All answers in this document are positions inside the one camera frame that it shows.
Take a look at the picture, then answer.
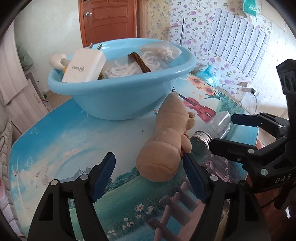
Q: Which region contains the light blue plastic basin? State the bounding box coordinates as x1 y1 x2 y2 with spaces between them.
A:
48 46 197 121

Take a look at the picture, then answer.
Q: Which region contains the beige plush dog toy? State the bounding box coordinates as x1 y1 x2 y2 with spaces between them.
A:
136 92 195 182

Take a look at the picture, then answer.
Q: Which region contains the blue plastic trash bag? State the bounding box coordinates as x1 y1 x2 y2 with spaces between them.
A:
196 65 216 84

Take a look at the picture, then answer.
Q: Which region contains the zip bag of cotton swabs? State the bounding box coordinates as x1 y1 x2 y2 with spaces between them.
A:
138 41 182 63

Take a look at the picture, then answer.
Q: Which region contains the bag with brown band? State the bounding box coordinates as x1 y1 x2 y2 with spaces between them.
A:
101 51 169 79

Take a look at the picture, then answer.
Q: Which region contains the brown wooden door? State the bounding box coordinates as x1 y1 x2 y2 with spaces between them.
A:
78 0 137 47

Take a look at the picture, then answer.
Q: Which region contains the white plush toy yellow net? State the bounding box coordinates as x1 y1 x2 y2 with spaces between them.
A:
49 54 70 71

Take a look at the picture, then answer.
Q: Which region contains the green wall sign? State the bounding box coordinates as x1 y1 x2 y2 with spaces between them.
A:
242 0 257 16

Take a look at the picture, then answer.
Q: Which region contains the white wardrobe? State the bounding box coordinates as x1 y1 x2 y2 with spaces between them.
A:
1 24 49 133

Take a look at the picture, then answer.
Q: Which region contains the green quilted jacket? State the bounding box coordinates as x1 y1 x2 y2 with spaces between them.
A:
17 45 34 71

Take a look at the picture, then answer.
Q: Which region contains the white power strip cable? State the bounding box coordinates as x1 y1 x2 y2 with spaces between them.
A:
240 86 261 114

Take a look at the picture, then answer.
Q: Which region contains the white charger cube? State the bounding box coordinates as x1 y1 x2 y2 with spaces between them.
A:
62 43 106 83

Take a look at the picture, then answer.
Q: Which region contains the clear jar of swabs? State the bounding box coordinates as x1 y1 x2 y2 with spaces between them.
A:
190 111 231 155

